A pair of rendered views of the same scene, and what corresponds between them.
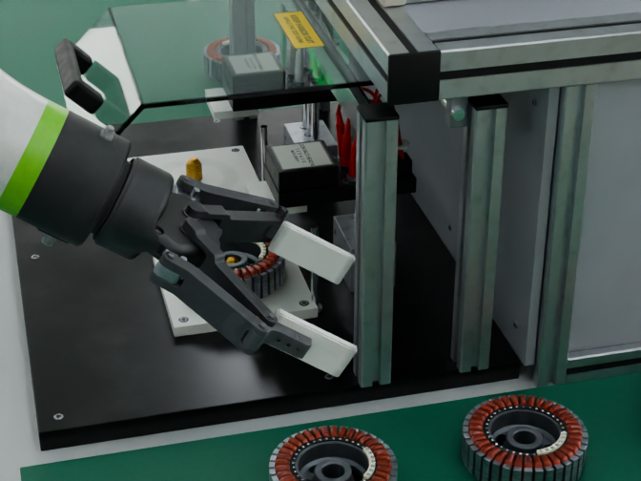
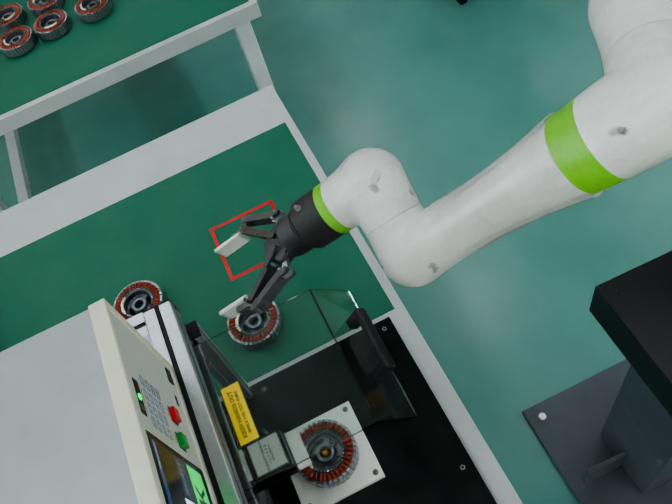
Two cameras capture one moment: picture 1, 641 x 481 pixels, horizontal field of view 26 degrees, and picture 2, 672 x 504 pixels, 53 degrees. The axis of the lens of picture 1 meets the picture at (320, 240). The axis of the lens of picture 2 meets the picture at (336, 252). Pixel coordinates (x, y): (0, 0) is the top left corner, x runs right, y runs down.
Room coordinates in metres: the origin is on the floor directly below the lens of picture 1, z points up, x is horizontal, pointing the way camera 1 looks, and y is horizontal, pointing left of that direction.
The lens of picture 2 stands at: (1.63, 0.27, 1.95)
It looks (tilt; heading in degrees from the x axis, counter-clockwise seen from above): 56 degrees down; 187
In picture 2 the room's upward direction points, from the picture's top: 20 degrees counter-clockwise
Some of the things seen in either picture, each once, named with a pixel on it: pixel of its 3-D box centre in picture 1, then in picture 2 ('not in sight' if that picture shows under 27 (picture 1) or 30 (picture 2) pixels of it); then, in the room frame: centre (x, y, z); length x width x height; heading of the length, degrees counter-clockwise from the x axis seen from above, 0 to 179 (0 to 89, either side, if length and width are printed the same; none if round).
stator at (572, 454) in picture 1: (524, 444); not in sight; (1.00, -0.18, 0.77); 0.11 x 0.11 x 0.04
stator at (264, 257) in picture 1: (232, 264); (326, 453); (1.26, 0.09, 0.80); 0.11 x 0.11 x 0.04
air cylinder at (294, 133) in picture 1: (310, 153); not in sight; (1.53, 0.01, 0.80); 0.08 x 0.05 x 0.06; 14
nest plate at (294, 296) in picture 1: (233, 284); (328, 457); (1.26, 0.09, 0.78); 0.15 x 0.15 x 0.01; 14
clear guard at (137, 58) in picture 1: (237, 70); (280, 391); (1.23, 0.08, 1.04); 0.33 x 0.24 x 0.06; 104
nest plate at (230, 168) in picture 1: (195, 182); not in sight; (1.49, 0.15, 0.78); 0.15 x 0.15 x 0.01; 14
